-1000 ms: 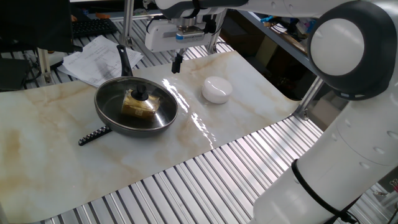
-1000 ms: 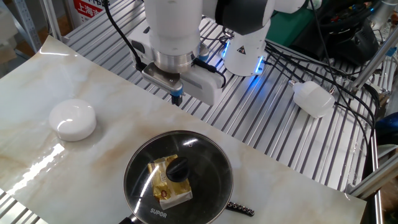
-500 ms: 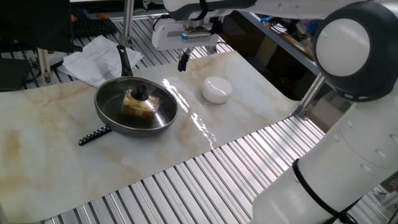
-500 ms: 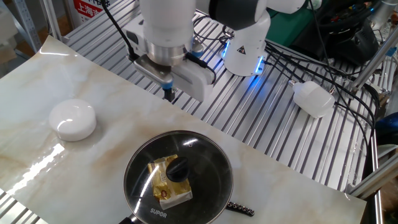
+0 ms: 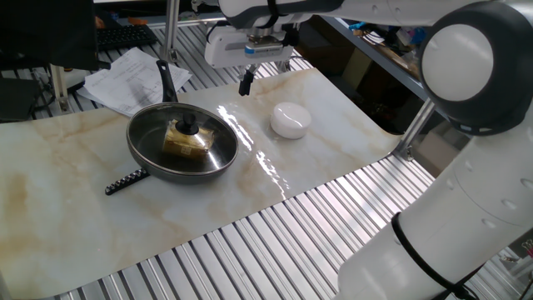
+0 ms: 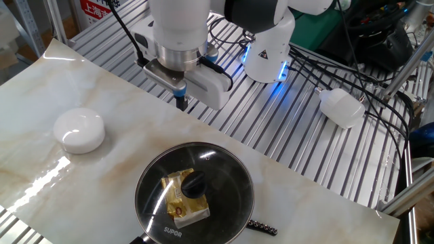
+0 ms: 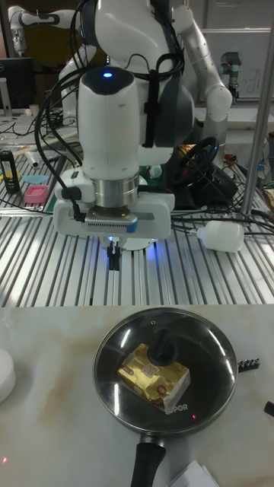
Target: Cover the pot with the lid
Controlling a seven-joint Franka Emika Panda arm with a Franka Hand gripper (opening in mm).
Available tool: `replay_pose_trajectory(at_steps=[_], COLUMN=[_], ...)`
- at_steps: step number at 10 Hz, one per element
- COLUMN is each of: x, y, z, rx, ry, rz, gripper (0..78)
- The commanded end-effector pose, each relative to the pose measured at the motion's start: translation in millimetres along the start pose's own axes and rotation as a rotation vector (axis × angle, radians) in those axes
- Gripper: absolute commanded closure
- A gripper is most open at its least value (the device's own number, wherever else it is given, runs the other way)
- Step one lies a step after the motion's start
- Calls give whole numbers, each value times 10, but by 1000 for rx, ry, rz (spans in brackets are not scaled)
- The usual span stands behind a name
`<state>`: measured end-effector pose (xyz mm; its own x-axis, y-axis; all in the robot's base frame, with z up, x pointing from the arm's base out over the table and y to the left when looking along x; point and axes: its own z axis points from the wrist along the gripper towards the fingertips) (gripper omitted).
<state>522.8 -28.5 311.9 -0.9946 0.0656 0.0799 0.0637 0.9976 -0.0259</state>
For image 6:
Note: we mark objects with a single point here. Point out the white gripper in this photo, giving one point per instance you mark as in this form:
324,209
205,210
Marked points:
210,89

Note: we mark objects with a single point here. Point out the glass lid with black knob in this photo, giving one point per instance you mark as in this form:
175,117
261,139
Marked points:
194,184

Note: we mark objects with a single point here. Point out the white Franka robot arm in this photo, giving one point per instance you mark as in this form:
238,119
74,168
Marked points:
271,40

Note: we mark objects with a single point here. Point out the white round puck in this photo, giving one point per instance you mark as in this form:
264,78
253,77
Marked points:
79,130

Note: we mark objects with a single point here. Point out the gold foil butter block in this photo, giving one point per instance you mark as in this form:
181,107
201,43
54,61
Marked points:
190,211

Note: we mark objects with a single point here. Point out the red white Chinese sign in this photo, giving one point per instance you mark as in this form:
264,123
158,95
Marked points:
95,11

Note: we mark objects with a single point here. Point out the black frying pan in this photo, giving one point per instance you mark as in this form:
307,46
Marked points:
135,241

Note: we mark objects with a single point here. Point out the green cutting mat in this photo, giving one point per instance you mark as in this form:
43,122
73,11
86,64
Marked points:
315,32

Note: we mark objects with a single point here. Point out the white LED light bulb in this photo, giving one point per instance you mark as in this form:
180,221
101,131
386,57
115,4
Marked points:
340,108

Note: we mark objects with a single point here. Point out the marble pattern table mat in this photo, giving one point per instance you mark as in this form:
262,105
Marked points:
305,217

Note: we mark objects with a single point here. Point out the grey perforated shelf upright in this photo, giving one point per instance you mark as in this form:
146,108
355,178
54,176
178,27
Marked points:
30,30

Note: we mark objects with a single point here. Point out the black racing steering wheel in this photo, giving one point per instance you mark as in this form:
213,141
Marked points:
383,51

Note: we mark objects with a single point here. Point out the dark blue round object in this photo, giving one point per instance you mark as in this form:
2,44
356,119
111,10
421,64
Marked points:
424,140

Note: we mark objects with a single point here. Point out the silver bracket with blue ends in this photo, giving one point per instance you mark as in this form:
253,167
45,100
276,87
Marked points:
162,76

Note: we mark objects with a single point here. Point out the black socket bit rail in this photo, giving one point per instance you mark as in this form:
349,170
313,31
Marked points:
262,227

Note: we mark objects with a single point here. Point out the aluminium frame post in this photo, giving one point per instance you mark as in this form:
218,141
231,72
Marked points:
407,64
56,20

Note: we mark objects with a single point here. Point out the aluminium frame rail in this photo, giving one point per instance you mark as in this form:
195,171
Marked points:
407,196

